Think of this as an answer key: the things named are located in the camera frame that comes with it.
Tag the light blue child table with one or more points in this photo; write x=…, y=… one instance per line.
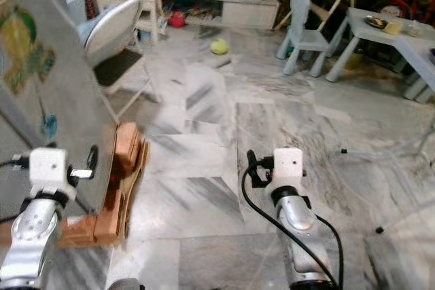
x=401, y=42

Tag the grey robot foot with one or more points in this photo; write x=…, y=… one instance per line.
x=126, y=284

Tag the white television cabinet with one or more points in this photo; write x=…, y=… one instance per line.
x=248, y=13

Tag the red toy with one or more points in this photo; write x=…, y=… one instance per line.
x=177, y=19

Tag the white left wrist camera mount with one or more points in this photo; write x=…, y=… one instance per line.
x=49, y=168

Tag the brown cardboard sheet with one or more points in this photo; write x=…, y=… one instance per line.
x=143, y=181

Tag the light blue child chair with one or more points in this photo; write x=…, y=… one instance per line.
x=302, y=28

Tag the yellow square item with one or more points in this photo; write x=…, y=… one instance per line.
x=393, y=28

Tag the white side table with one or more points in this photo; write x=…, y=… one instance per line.
x=129, y=1

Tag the dark round plate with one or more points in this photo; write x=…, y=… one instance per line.
x=376, y=22

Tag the silver round chair back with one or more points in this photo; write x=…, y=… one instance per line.
x=112, y=28

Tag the yellow green ball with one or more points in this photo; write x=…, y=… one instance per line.
x=219, y=46

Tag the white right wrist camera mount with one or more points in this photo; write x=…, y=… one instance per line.
x=288, y=166

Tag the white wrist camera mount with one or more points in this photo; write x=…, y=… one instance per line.
x=49, y=168
x=288, y=166

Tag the black seat pad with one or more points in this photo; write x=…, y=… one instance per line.
x=117, y=67

